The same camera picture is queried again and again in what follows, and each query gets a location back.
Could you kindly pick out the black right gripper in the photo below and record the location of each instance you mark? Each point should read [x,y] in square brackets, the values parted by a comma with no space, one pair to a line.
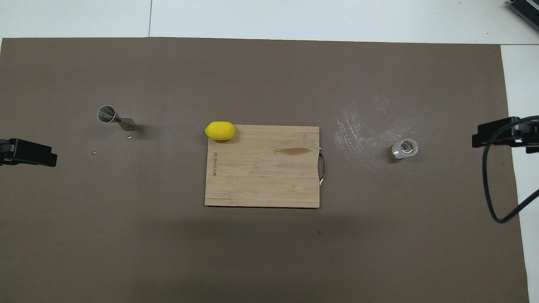
[533,141]

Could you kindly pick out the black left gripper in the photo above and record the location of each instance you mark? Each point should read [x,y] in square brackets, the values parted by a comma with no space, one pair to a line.
[4,151]

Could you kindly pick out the steel double jigger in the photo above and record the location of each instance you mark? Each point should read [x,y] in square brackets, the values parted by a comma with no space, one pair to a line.
[106,114]

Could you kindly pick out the small clear glass cup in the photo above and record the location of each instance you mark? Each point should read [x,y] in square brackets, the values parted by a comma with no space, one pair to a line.
[405,148]

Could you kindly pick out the brown table mat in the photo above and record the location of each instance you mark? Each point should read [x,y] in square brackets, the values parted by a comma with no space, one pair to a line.
[126,235]

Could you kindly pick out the grey ribbed device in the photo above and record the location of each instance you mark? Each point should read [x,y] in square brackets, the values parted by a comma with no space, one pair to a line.
[528,10]

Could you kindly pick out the yellow lemon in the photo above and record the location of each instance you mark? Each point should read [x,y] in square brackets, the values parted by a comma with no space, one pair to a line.
[220,131]

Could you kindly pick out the wooden cutting board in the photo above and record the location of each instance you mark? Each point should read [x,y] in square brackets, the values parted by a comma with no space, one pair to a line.
[261,181]

